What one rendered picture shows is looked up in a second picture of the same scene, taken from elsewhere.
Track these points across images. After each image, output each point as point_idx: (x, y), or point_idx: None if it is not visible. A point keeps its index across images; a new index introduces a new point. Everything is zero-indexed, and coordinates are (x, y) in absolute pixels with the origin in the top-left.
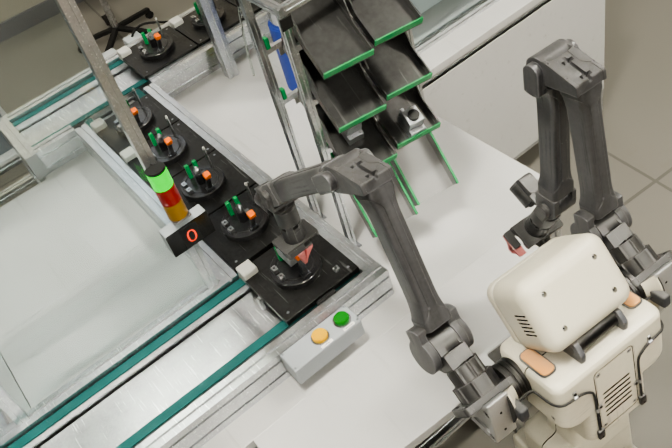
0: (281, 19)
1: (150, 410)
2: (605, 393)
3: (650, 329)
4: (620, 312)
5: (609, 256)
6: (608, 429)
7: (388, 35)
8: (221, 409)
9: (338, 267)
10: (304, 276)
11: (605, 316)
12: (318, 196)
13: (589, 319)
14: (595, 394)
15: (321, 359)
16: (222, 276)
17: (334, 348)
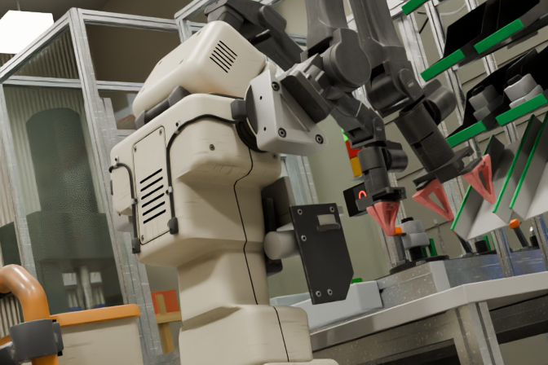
0: None
1: None
2: (141, 183)
3: (179, 112)
4: (175, 88)
5: (205, 35)
6: (145, 249)
7: None
8: None
9: (421, 261)
10: (398, 261)
11: (167, 89)
12: None
13: (154, 85)
14: (134, 177)
15: (314, 310)
16: None
17: (327, 305)
